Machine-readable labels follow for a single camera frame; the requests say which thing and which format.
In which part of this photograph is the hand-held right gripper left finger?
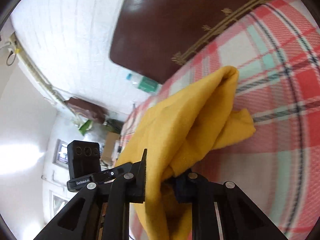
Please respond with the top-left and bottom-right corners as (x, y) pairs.
(34, 149), (148, 240)

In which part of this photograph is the brown cloth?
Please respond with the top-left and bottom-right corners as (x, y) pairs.
(64, 97), (109, 124)

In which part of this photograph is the white wall pipe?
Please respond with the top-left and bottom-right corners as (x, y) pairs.
(9, 32), (83, 128)

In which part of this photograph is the framed window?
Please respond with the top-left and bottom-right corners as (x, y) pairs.
(53, 139), (69, 167)

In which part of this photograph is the yellow shirt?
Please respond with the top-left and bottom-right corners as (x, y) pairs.
(114, 66), (257, 240)

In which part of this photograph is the green plastic bag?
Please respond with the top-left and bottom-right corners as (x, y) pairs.
(78, 119), (94, 133)

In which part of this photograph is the clear plastic water bottle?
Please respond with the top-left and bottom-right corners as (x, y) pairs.
(126, 73), (163, 95)

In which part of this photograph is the small cardboard box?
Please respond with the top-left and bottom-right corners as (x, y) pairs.
(101, 132), (120, 163)

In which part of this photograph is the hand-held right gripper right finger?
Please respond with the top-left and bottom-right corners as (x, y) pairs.
(172, 169), (288, 240)

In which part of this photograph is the red plaid blanket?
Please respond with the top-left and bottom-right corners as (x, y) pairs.
(120, 0), (320, 240)

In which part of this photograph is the dark brown headboard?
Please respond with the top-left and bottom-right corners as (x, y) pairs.
(109, 0), (285, 85)

